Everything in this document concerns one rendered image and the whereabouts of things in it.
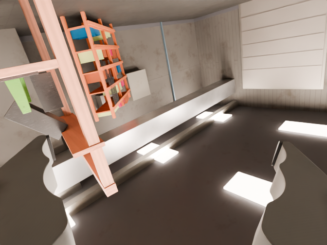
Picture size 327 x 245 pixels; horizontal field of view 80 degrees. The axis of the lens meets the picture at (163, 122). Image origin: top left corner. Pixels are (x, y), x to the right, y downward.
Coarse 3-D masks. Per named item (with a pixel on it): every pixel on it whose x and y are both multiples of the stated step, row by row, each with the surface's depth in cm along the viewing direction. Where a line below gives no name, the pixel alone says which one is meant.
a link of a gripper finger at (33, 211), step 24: (48, 144) 11; (0, 168) 8; (24, 168) 8; (48, 168) 9; (0, 192) 7; (24, 192) 7; (48, 192) 7; (0, 216) 6; (24, 216) 6; (48, 216) 6; (0, 240) 6; (24, 240) 6; (48, 240) 6; (72, 240) 7
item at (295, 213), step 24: (288, 144) 10; (288, 168) 9; (312, 168) 9; (288, 192) 8; (312, 192) 8; (264, 216) 7; (288, 216) 7; (312, 216) 7; (264, 240) 6; (288, 240) 6; (312, 240) 6
